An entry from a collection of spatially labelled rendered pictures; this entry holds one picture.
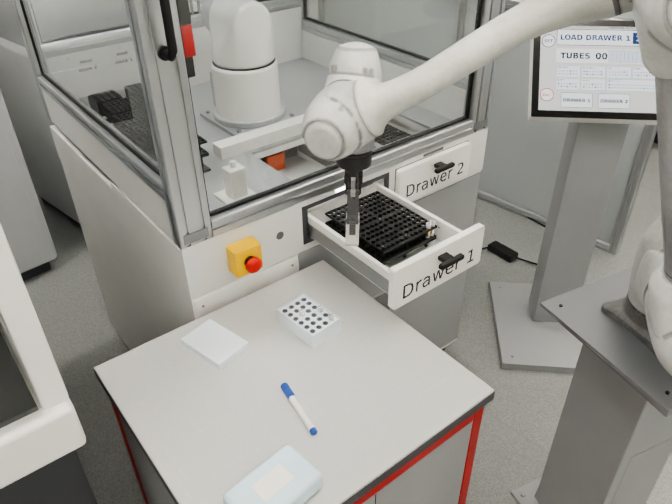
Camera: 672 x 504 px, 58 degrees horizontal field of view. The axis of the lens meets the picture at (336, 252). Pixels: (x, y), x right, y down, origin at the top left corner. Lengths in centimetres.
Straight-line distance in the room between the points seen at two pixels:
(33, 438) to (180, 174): 56
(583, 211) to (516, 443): 84
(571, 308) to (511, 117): 181
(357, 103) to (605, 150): 133
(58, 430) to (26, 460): 7
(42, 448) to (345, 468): 52
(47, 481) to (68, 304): 163
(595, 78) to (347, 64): 108
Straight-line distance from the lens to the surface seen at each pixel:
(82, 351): 265
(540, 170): 321
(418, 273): 136
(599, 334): 148
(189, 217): 135
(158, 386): 134
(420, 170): 173
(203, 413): 127
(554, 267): 245
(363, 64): 117
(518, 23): 112
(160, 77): 121
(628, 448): 165
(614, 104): 207
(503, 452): 218
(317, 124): 101
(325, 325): 136
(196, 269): 142
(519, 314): 263
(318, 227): 152
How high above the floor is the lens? 171
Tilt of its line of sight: 35 degrees down
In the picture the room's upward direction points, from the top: 1 degrees counter-clockwise
